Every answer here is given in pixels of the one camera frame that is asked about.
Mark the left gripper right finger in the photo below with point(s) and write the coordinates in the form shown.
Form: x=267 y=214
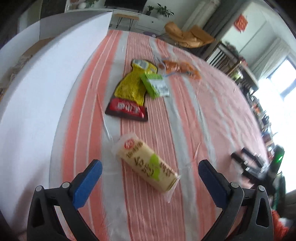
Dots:
x=246 y=213

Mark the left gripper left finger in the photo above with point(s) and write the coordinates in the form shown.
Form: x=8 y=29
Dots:
x=43 y=222

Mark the cream rice cracker packet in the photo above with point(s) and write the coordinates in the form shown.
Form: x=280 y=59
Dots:
x=147 y=164

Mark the yellow red snack pouch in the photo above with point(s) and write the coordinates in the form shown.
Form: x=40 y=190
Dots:
x=128 y=98

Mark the green snack packet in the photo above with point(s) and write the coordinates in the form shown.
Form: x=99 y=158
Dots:
x=155 y=85

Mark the orange snack packet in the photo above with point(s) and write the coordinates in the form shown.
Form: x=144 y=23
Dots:
x=168 y=67

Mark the wooden side table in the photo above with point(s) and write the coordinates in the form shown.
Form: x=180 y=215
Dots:
x=246 y=79

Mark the striped orange tablecloth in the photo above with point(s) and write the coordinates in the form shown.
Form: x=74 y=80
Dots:
x=206 y=119

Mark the white sheer curtain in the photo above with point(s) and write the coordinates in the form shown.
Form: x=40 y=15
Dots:
x=270 y=59

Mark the dark wooden dining chair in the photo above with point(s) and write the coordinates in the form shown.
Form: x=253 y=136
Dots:
x=224 y=58

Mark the white cardboard box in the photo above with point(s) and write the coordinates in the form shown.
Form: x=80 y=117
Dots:
x=32 y=106

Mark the orange lounge chair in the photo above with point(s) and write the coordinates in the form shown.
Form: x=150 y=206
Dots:
x=193 y=38

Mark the white covered air conditioner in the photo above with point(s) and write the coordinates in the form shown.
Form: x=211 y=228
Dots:
x=204 y=10

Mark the white tv cabinet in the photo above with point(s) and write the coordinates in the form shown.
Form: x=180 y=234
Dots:
x=145 y=23

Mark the wooden bench stool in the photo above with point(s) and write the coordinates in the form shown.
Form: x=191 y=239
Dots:
x=130 y=18

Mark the potted green plant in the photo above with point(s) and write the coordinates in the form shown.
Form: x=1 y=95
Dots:
x=163 y=12

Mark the small dark potted plant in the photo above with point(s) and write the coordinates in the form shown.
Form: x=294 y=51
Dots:
x=149 y=10

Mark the red wall hanging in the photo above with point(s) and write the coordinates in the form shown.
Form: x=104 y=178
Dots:
x=241 y=23

